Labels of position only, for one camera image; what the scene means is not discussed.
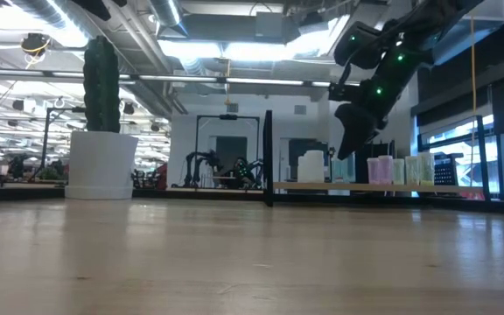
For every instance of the grey wall vent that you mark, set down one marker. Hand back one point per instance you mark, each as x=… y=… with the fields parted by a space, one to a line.
x=232 y=107
x=300 y=109

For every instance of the dark grey door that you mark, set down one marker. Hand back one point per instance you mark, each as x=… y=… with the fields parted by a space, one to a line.
x=230 y=146

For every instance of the grey ceiling box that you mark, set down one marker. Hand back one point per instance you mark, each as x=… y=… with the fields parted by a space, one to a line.
x=269 y=24

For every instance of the white hexagonal plant pot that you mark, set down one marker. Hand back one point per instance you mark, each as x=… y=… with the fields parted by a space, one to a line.
x=101 y=166

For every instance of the black right wrist camera housing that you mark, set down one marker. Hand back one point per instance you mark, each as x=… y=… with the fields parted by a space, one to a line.
x=359 y=44

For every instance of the dark green cactus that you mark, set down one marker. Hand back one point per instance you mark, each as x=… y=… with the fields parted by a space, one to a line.
x=101 y=87

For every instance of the black gantry frame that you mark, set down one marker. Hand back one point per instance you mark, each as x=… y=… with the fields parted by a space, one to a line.
x=228 y=116

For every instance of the black background robot arm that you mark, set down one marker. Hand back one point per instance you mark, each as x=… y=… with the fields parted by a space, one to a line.
x=247 y=170
x=197 y=164

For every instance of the black cabinet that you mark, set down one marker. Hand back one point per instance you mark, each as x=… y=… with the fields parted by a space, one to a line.
x=296 y=146

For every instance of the yellow medicine bottle white cap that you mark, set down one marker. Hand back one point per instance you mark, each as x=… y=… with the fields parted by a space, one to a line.
x=412 y=170
x=427 y=170
x=397 y=171

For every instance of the green medicine bottle white cap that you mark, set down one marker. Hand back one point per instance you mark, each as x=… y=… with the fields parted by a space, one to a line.
x=349 y=171
x=336 y=171

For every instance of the black mesh crate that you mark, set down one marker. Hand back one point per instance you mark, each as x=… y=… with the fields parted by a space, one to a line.
x=442 y=172

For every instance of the silver ceiling duct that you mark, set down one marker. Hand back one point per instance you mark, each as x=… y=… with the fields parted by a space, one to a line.
x=166 y=13

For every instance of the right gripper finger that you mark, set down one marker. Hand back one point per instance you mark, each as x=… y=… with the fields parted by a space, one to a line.
x=354 y=127

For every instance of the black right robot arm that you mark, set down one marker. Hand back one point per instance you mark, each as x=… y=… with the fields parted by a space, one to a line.
x=436 y=17

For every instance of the wide frosted white medicine bottle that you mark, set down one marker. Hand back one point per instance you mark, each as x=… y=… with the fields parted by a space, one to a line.
x=315 y=168

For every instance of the black metal stand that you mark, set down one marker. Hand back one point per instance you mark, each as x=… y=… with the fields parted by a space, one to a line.
x=45 y=140

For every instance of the ceiling tube light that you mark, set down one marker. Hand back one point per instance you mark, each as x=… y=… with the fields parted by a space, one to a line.
x=177 y=79
x=322 y=84
x=265 y=81

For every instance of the wooden shelf with black frame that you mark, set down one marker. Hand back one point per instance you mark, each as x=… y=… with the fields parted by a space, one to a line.
x=431 y=188

